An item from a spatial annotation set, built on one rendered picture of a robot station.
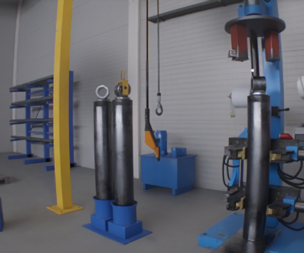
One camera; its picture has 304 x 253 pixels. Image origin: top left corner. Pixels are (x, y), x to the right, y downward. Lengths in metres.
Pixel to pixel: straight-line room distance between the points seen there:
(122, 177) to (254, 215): 1.36
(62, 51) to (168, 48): 2.47
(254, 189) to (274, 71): 1.21
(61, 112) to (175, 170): 2.05
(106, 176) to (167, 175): 1.79
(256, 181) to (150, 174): 2.79
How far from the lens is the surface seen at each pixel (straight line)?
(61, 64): 3.94
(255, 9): 2.68
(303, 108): 4.47
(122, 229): 3.01
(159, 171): 4.81
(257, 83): 2.50
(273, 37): 2.73
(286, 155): 2.41
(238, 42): 2.47
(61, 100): 3.88
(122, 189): 2.93
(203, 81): 5.13
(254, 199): 2.55
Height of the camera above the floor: 1.26
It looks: 2 degrees down
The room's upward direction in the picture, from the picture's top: straight up
